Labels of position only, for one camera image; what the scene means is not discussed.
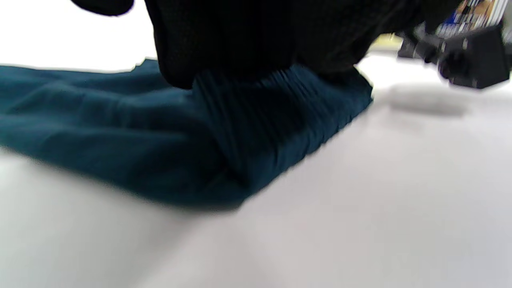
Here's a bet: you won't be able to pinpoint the dark teal shorts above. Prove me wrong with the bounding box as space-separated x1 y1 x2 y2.
0 59 374 210

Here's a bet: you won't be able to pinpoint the person's left hand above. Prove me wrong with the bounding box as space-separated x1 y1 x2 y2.
70 0 464 89

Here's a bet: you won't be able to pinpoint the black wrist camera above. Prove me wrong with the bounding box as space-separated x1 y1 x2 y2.
398 24 512 89

